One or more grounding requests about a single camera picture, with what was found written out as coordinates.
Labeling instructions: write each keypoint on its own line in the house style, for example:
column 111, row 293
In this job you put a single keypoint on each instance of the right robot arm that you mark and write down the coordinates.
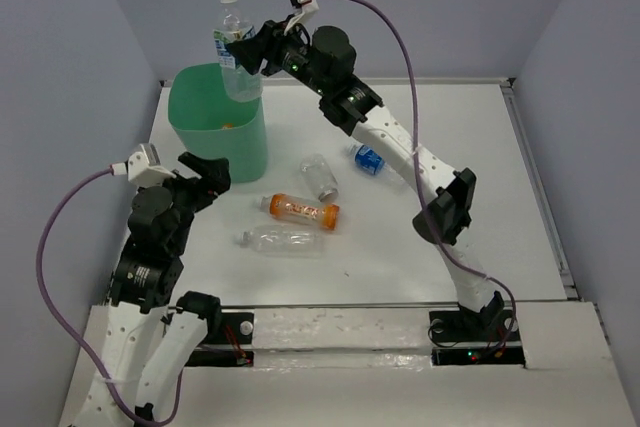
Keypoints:
column 324, row 61

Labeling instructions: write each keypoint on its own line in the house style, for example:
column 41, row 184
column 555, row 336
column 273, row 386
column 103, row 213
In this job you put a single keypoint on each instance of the clear white-cap plastic bottle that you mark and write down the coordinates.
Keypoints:
column 282, row 241

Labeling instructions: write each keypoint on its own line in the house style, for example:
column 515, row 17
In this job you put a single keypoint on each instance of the clear capless plastic bottle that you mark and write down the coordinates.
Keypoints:
column 319, row 177

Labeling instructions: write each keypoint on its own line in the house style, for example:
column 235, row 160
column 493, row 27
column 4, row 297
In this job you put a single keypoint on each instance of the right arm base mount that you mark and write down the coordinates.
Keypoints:
column 456, row 344

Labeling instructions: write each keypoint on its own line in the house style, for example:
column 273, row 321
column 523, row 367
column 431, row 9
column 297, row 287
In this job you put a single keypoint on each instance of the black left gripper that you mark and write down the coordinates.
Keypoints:
column 216, row 177

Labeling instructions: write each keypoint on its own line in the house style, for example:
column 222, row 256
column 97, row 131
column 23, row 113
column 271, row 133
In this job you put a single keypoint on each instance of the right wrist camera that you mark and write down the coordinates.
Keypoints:
column 303, row 10

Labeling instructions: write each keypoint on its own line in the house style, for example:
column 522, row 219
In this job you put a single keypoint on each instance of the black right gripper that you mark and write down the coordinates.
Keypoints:
column 270, row 39

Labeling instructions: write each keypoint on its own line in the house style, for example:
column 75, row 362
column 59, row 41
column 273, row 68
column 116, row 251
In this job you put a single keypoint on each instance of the blue label plastic bottle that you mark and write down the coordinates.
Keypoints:
column 369, row 162

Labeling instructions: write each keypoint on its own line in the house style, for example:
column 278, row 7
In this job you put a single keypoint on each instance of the green plastic bin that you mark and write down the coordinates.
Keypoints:
column 198, row 106

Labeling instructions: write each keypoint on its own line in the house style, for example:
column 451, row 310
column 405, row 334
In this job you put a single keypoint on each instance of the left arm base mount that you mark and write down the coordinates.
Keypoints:
column 230, row 346

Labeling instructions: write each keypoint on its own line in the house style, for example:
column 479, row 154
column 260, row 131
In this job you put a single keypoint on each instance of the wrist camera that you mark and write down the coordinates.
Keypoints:
column 303, row 10
column 143, row 168

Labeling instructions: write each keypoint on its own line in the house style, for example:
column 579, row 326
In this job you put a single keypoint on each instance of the orange label clear bottle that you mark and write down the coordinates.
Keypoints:
column 289, row 208

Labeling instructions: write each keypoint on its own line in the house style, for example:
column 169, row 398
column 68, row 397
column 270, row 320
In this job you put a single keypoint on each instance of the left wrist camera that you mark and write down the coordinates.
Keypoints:
column 143, row 168

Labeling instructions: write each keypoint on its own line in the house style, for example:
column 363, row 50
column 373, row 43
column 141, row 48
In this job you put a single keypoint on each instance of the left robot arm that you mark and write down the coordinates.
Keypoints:
column 146, row 346

